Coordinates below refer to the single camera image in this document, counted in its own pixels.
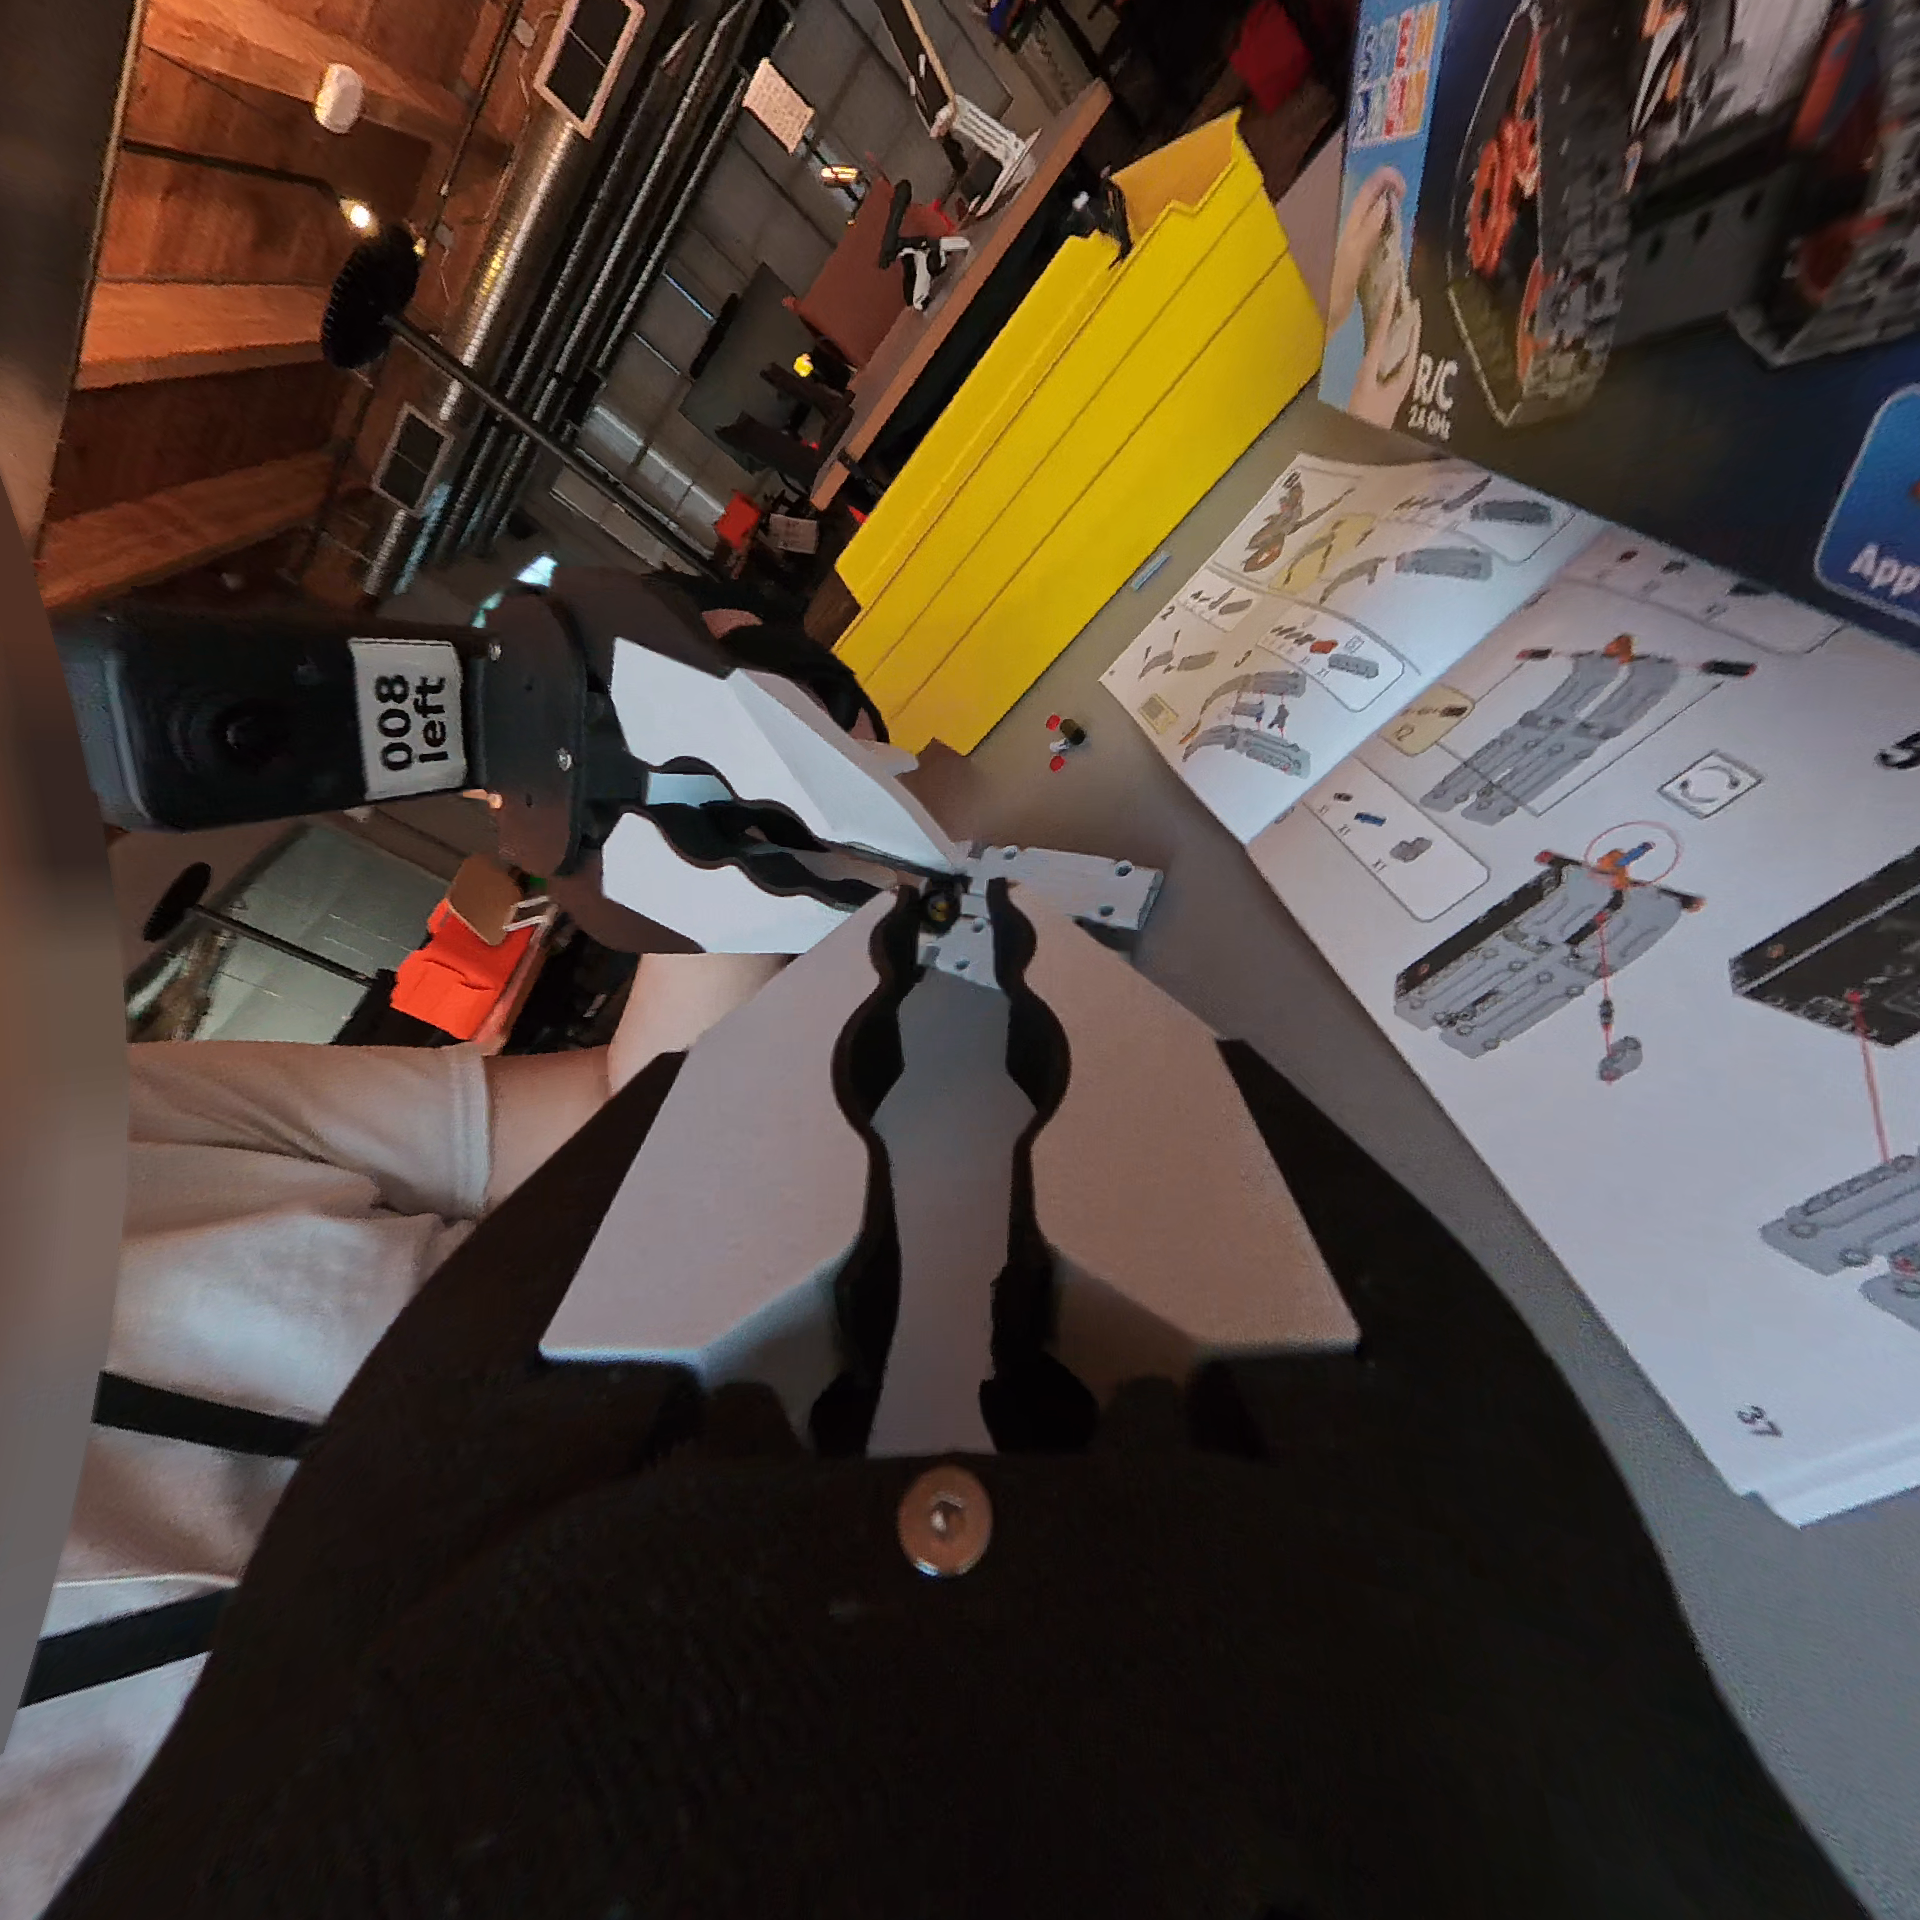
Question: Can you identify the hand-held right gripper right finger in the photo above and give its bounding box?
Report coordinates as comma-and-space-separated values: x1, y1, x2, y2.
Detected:
987, 880, 1361, 1422

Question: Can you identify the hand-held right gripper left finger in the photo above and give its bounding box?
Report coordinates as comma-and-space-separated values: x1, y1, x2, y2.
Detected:
537, 895, 918, 1452

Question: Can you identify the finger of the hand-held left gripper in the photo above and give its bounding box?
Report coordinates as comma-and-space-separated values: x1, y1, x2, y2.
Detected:
611, 637, 971, 879
600, 810, 909, 957

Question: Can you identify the grey brick assembly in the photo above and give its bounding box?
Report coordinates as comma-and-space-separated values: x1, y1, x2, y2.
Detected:
908, 842, 1166, 996

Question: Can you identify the yellow plastic bin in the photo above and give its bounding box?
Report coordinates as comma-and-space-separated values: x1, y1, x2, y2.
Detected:
830, 109, 1330, 757

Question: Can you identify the person's left forearm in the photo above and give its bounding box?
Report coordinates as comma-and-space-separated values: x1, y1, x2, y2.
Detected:
483, 944, 797, 1203

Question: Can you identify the grey desk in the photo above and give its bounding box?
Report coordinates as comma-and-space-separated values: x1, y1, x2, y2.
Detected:
885, 105, 1920, 1920

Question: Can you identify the orange sofa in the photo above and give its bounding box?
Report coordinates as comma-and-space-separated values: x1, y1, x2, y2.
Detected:
390, 898, 529, 1040

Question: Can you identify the instruction booklet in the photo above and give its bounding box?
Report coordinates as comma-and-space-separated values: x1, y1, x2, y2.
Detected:
1101, 449, 1920, 1531

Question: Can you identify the wooden table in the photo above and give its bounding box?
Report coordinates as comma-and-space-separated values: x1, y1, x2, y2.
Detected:
803, 79, 1114, 516

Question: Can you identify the monitor on white stand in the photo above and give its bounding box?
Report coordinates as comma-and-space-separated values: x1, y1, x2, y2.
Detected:
885, 0, 1043, 178

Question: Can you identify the white ceiling vent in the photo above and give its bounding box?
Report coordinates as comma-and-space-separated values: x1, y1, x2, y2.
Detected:
532, 0, 647, 131

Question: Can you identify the blue toy box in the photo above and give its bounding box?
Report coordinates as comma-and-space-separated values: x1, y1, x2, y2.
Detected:
1320, 0, 1920, 653

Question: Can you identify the silver ventilation duct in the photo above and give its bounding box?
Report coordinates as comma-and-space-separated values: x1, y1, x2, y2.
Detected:
361, 112, 633, 601

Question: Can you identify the black strap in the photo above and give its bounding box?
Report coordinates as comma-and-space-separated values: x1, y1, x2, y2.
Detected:
23, 1373, 321, 1707

